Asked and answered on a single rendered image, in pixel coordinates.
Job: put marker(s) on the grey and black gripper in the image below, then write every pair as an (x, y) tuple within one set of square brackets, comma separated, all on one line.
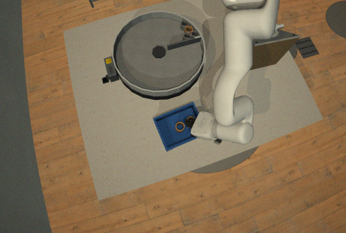
[(201, 126)]

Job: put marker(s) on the grey metal bushing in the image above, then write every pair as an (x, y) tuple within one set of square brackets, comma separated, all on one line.
[(187, 34), (184, 22), (194, 33)]

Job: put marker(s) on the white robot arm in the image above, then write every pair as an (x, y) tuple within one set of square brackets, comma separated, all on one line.
[(249, 20)]

